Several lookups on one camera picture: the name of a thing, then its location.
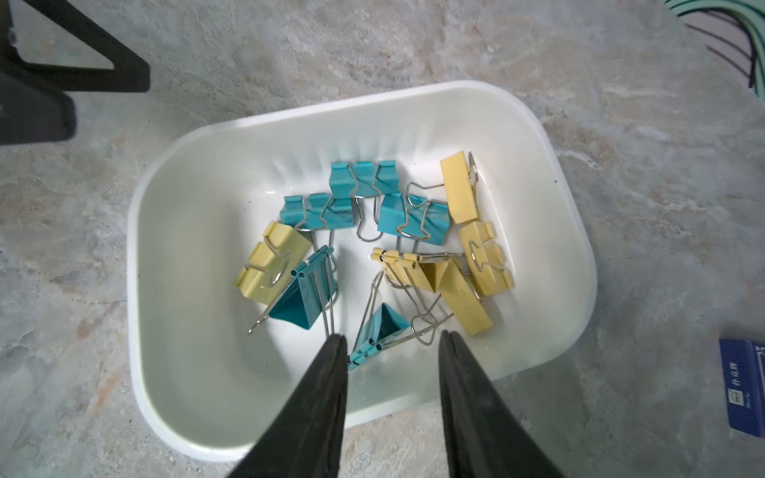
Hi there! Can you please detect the teal binder clip top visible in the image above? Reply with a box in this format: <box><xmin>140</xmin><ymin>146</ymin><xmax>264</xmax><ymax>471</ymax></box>
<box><xmin>329</xmin><ymin>159</ymin><xmax>400</xmax><ymax>243</ymax></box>

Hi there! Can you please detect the black microphone tripod stand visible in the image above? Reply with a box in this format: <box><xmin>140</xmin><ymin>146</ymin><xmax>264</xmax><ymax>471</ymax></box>
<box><xmin>0</xmin><ymin>0</ymin><xmax>151</xmax><ymax>147</ymax></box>

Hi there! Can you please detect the teal binder clip middle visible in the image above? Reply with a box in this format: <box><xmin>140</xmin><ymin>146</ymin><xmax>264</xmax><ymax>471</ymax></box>
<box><xmin>378</xmin><ymin>192</ymin><xmax>451</xmax><ymax>246</ymax></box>

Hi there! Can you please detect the white plastic storage box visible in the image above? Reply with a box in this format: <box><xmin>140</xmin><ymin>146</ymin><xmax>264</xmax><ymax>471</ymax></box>
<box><xmin>127</xmin><ymin>81</ymin><xmax>598</xmax><ymax>462</ymax></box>

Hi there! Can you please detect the yellow binder clip long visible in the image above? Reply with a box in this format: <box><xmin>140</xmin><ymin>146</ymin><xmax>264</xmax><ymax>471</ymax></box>
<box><xmin>440</xmin><ymin>151</ymin><xmax>479</xmax><ymax>224</ymax></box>

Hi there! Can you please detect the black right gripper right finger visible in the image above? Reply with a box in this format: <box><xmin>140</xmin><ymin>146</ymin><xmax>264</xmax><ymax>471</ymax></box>
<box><xmin>438</xmin><ymin>331</ymin><xmax>563</xmax><ymax>477</ymax></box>

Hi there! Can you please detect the teal binder clip left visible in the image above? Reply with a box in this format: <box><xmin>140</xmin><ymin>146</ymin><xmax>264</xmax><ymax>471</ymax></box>
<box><xmin>280</xmin><ymin>193</ymin><xmax>355</xmax><ymax>232</ymax></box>

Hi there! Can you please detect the teal binder clip upright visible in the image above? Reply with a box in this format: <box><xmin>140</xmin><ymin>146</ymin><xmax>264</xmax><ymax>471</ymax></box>
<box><xmin>247</xmin><ymin>245</ymin><xmax>339</xmax><ymax>338</ymax></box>

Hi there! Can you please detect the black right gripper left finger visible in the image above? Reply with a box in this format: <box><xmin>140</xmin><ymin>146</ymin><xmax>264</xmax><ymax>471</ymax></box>
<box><xmin>229</xmin><ymin>334</ymin><xmax>349</xmax><ymax>477</ymax></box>

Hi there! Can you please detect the blue playing card box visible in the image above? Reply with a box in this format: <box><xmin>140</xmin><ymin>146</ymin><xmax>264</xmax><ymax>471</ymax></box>
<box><xmin>719</xmin><ymin>339</ymin><xmax>764</xmax><ymax>438</ymax></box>

